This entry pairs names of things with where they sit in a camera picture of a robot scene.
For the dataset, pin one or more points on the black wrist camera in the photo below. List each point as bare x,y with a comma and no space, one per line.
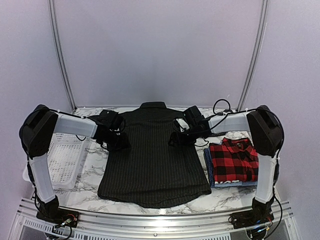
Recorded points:
192,115
112,120

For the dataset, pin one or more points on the aluminium front frame rail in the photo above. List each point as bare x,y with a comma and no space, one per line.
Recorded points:
195,226

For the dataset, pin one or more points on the white plastic laundry basket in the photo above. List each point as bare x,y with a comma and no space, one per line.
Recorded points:
65,155

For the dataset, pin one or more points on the black pinstriped long sleeve shirt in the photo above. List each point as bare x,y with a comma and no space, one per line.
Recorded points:
151,173

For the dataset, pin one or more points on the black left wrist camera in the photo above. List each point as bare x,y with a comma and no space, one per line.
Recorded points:
112,120

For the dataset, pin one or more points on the right aluminium corner post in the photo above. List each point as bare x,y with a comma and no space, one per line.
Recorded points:
262,24

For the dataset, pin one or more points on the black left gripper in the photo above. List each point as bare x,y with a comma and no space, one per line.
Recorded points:
124,144

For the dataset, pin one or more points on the blue checked folded shirt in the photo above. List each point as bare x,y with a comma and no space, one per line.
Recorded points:
209,167

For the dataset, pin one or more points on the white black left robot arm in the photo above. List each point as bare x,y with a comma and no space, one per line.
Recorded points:
35,134

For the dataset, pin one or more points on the aluminium corner post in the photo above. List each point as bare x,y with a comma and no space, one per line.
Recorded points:
262,24
59,54

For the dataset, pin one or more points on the red black plaid shirt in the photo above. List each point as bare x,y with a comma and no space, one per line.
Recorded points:
234,160

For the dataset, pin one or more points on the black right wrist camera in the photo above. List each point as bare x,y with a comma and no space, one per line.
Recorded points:
192,115

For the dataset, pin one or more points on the left aluminium corner post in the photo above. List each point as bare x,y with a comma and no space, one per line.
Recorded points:
59,54

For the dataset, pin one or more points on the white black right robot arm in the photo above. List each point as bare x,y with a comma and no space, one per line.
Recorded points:
267,135

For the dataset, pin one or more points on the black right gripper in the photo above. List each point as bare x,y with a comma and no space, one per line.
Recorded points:
178,140

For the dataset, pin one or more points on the light blue folded shirt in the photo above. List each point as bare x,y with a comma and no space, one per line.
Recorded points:
235,183

